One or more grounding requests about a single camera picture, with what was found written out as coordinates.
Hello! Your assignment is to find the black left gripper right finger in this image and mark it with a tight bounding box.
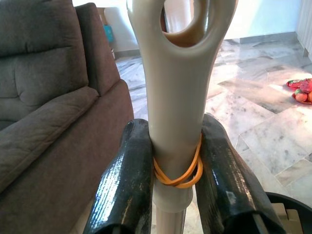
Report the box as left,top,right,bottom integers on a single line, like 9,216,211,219
195,114,286,234

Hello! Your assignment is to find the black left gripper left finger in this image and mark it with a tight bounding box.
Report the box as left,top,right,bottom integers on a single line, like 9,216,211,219
83,118,154,234

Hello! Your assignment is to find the white broom handle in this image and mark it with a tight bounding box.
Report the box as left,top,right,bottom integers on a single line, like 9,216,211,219
126,0,237,234

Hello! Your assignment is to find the orange rubber band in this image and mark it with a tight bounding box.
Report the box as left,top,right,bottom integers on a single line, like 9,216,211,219
153,136,203,190

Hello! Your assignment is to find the brown fabric sofa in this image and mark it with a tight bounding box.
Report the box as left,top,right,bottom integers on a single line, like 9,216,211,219
0,0,135,234

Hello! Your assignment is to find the red plate of fruit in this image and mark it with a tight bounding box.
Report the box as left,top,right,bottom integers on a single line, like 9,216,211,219
286,78,312,105

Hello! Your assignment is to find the teal bag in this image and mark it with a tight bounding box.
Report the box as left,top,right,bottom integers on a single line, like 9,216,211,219
103,24,115,44

